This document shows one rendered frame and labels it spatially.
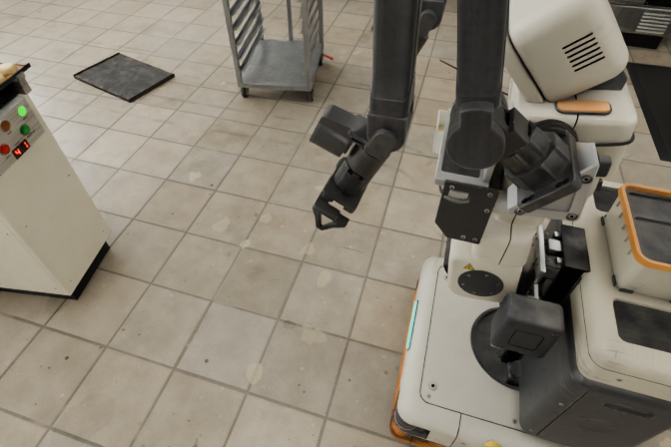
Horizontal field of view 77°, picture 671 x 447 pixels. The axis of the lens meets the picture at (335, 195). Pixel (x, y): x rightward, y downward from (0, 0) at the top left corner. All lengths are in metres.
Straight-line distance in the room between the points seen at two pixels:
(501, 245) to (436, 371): 0.60
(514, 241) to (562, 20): 0.46
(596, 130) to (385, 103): 0.33
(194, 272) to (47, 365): 0.62
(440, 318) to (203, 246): 1.14
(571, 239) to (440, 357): 0.57
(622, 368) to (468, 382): 0.55
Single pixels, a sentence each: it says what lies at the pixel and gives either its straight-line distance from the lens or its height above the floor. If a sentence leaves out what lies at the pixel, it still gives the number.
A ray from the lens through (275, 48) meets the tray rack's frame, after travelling 3.26.
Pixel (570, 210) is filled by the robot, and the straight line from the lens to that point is 0.70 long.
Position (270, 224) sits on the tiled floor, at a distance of 2.11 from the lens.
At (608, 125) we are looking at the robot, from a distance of 0.75.
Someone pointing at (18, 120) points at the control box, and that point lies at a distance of 1.70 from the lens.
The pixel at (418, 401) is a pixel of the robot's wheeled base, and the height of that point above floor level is 0.28.
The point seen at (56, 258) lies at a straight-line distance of 1.94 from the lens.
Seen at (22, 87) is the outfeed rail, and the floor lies 0.87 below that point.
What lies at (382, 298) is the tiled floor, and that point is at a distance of 1.86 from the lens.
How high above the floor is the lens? 1.59
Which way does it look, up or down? 46 degrees down
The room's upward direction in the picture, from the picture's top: straight up
